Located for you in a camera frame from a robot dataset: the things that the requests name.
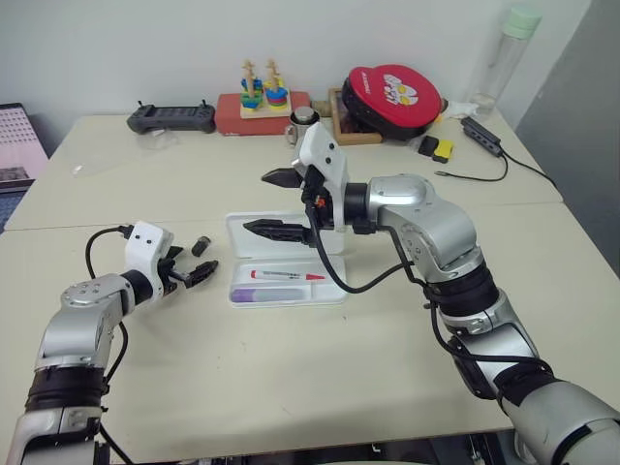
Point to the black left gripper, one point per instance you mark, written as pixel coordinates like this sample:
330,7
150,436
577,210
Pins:
168,277

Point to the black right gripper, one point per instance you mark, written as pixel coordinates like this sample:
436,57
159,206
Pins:
317,196

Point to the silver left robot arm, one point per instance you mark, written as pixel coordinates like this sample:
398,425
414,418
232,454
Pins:
82,310

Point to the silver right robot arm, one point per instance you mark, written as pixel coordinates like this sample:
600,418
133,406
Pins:
426,213

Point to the red marker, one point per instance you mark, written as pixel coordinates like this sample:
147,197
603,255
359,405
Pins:
276,275

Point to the purple marker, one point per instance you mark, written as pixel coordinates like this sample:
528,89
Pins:
261,294

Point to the round red black case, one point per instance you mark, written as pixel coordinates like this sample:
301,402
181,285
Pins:
394,97

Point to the small black cap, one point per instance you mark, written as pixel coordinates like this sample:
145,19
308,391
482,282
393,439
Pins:
202,245

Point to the clear plastic tray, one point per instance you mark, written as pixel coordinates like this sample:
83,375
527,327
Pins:
239,247

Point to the metal mug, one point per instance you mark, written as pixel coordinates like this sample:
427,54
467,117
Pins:
302,127

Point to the red rectangular box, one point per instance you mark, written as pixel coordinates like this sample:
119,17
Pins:
232,116

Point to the clear plastic bag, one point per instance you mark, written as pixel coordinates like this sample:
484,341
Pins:
160,140

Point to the black handheld controller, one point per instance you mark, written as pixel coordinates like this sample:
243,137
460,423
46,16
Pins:
171,118

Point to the small clear plastic scrap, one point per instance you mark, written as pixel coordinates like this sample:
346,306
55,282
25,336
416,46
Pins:
77,170

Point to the small black block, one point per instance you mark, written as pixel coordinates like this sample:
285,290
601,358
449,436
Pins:
427,145

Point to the yellow black eraser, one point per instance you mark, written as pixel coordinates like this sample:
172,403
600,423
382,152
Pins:
443,150

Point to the crumpled white paper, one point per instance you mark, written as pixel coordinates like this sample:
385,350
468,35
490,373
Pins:
460,108

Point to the dark framed monitor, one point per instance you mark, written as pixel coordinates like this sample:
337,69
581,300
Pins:
17,145

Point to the black USB hub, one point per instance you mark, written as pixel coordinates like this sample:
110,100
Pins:
481,135

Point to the clear bottle green lid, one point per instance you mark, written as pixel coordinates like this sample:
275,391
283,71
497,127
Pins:
504,58

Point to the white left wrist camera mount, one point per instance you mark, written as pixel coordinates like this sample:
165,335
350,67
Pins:
145,242

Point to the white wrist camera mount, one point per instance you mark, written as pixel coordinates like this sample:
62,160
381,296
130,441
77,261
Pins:
324,150
145,242

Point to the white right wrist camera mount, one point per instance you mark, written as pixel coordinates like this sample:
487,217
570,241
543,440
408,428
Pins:
324,150

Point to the wooden frame box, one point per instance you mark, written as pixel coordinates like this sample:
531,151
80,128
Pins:
356,136

